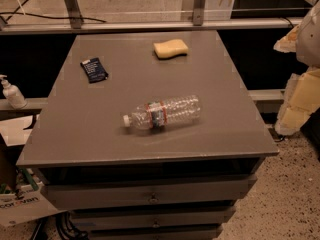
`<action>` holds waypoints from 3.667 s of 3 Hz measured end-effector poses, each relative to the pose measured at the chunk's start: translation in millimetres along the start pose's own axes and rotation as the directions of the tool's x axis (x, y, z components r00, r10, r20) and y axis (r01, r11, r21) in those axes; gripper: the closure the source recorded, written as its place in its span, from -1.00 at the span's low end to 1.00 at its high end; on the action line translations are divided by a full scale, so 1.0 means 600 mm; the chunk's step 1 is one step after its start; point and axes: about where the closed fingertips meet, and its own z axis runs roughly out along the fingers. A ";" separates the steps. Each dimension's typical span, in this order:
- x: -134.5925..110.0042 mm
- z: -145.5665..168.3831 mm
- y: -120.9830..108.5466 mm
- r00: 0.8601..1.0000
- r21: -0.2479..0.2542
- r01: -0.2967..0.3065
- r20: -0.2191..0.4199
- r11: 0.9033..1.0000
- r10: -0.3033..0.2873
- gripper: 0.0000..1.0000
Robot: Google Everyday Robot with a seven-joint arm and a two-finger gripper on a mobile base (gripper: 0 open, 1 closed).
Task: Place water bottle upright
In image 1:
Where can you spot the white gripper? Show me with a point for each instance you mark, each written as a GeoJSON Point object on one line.
{"type": "Point", "coordinates": [309, 43]}

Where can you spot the clear plastic water bottle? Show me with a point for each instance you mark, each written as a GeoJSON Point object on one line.
{"type": "Point", "coordinates": [160, 113]}

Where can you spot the white pump dispenser bottle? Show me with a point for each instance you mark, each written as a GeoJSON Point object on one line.
{"type": "Point", "coordinates": [12, 93]}

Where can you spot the yellow sponge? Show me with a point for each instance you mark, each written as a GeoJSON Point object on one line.
{"type": "Point", "coordinates": [170, 48]}

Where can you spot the grey drawer cabinet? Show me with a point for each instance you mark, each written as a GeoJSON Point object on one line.
{"type": "Point", "coordinates": [132, 147]}

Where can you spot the dark blue snack packet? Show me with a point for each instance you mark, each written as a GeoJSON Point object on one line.
{"type": "Point", "coordinates": [94, 70]}

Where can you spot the white cardboard box with print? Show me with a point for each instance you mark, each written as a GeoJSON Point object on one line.
{"type": "Point", "coordinates": [31, 206]}

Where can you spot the metal frame rail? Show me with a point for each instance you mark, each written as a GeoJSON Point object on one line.
{"type": "Point", "coordinates": [112, 16]}

